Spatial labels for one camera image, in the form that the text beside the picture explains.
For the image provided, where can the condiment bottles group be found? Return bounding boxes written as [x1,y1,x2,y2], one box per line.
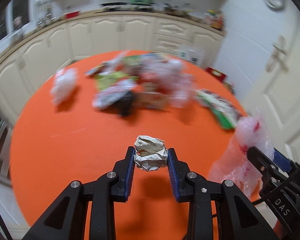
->
[204,10,224,31]

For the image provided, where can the wok pan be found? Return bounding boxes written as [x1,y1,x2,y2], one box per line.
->
[164,3,194,17]

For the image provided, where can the white plastic bag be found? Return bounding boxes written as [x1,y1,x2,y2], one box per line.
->
[50,68,78,106]

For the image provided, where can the lower kitchen cabinets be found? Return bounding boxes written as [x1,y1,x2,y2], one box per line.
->
[0,12,226,122]

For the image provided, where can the black plastic bag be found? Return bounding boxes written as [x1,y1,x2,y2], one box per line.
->
[114,91,136,117]

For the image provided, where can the green electric pot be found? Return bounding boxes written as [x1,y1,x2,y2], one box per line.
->
[130,0,153,5]

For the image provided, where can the green snack wrapper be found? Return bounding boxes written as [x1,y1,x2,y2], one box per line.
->
[95,71,128,91]

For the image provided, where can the orange round tablecloth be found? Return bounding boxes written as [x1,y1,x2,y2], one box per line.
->
[10,52,233,239]

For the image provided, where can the rice bag white green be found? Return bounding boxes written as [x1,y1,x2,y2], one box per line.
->
[178,45,205,67]

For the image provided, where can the gas stove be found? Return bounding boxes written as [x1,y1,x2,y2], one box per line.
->
[100,2,154,12]

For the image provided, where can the red basin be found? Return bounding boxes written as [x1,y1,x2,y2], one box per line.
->
[64,11,80,19]

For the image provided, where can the rice noodle package red text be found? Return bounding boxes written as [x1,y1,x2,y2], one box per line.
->
[195,89,242,130]

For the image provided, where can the white door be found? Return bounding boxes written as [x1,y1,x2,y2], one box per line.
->
[243,12,300,163]

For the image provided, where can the flat beige paper package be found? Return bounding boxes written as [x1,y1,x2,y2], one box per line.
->
[137,88,168,110]

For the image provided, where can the door handle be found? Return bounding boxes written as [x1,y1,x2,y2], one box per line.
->
[265,35,289,73]

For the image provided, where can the clear plastic bag red print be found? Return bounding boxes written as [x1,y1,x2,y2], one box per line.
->
[207,111,274,198]

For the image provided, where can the white red snack wrapper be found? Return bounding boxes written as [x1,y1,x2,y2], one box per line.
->
[92,79,137,110]

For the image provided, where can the white paper ball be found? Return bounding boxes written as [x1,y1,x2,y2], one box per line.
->
[134,135,168,172]

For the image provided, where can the milk carton box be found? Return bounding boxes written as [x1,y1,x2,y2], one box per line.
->
[121,53,170,76]

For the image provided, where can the hanging utensil rack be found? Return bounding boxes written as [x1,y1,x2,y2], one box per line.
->
[35,0,55,29]

